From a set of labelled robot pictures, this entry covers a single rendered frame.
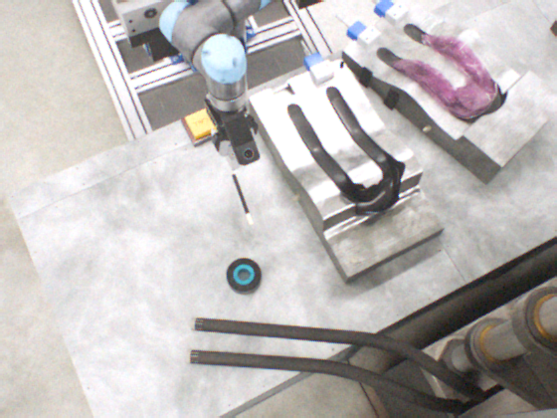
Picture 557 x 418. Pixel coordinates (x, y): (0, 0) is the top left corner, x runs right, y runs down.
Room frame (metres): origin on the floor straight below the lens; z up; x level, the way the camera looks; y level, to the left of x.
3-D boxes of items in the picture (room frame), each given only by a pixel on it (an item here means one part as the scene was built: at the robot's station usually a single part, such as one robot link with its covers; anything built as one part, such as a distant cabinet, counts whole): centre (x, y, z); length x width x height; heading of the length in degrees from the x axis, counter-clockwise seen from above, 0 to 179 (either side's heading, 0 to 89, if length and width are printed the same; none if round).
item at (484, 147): (0.89, -0.42, 0.86); 0.50 x 0.26 x 0.11; 48
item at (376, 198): (0.66, -0.15, 0.92); 0.35 x 0.16 x 0.09; 30
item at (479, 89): (0.89, -0.41, 0.90); 0.26 x 0.18 x 0.08; 48
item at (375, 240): (0.64, -0.15, 0.87); 0.50 x 0.26 x 0.14; 30
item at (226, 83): (0.64, 0.11, 1.25); 0.09 x 0.08 x 0.11; 45
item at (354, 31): (1.03, -0.18, 0.86); 0.13 x 0.05 x 0.05; 48
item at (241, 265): (0.36, 0.07, 0.82); 0.08 x 0.08 x 0.04
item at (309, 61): (0.91, -0.07, 0.89); 0.13 x 0.05 x 0.05; 30
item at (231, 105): (0.63, 0.11, 1.17); 0.08 x 0.08 x 0.05
